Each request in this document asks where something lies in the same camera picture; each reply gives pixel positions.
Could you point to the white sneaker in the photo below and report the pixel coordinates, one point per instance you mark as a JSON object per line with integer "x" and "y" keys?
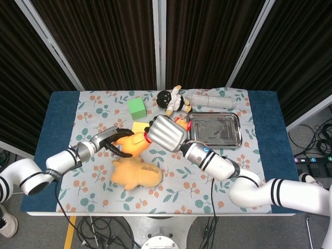
{"x": 9, "y": 223}
{"x": 310, "y": 179}

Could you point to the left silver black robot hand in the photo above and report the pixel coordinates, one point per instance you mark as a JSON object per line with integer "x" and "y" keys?
{"x": 103, "y": 137}

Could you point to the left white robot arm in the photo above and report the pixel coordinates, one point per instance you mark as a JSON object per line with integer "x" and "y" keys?
{"x": 59, "y": 162}

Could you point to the blue felt table mat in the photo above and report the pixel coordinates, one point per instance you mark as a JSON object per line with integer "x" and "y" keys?
{"x": 57, "y": 116}

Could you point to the yellow floor tape strip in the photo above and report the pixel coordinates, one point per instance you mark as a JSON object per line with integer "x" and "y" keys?
{"x": 70, "y": 233}

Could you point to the orange rubber chicken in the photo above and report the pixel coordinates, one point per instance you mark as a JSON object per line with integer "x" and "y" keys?
{"x": 131, "y": 145}

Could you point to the yellow foam cube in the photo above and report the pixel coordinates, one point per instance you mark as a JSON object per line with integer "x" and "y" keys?
{"x": 138, "y": 126}

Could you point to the black power strip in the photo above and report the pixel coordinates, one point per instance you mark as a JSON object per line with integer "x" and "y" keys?
{"x": 313, "y": 160}

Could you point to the rectangular stainless steel tray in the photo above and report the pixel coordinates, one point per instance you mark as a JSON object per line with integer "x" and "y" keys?
{"x": 218, "y": 128}

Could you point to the floral printed tablecloth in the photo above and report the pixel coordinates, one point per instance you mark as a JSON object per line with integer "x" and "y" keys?
{"x": 166, "y": 199}

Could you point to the yellow plush dinosaur toy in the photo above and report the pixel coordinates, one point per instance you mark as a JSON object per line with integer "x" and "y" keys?
{"x": 135, "y": 175}

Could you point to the black-haired doll in white shirt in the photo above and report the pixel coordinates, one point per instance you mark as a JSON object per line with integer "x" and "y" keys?
{"x": 173, "y": 101}

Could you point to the aluminium partition post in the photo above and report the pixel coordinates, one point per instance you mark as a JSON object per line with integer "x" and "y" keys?
{"x": 49, "y": 41}
{"x": 249, "y": 44}
{"x": 159, "y": 44}

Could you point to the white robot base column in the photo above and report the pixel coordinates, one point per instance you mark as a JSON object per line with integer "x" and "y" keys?
{"x": 160, "y": 242}

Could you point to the dark pleated partition panel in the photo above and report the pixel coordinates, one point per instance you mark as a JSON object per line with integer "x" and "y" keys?
{"x": 298, "y": 52}
{"x": 103, "y": 41}
{"x": 18, "y": 77}
{"x": 202, "y": 41}

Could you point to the clear plastic bottle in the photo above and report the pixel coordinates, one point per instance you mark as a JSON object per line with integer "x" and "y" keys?
{"x": 212, "y": 101}

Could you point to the aluminium partition base rail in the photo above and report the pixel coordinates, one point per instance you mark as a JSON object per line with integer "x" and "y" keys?
{"x": 308, "y": 111}

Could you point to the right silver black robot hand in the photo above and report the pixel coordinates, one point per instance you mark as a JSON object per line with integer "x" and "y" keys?
{"x": 168, "y": 133}

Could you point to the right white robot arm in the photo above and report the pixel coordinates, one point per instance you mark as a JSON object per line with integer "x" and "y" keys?
{"x": 220, "y": 166}

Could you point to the green foam cube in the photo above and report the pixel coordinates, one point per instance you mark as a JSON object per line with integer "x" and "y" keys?
{"x": 137, "y": 107}

